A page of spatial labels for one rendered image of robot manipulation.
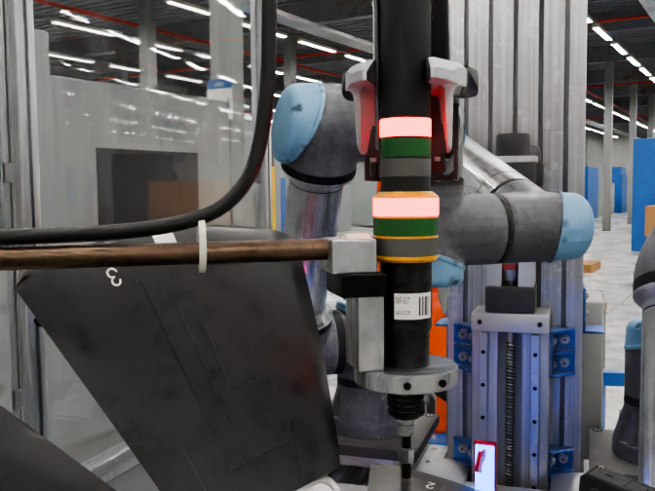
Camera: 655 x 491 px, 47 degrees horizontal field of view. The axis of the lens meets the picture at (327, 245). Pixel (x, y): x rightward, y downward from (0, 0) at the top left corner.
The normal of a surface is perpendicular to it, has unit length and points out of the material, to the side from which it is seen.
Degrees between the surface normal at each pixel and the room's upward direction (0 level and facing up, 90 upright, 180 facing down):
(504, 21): 90
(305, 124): 92
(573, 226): 86
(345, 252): 90
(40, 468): 72
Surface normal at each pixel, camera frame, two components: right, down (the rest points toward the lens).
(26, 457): 0.71, -0.28
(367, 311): 0.25, 0.07
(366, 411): -0.13, -0.22
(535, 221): 0.26, -0.17
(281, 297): 0.31, -0.70
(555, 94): -0.32, 0.07
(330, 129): 0.27, 0.30
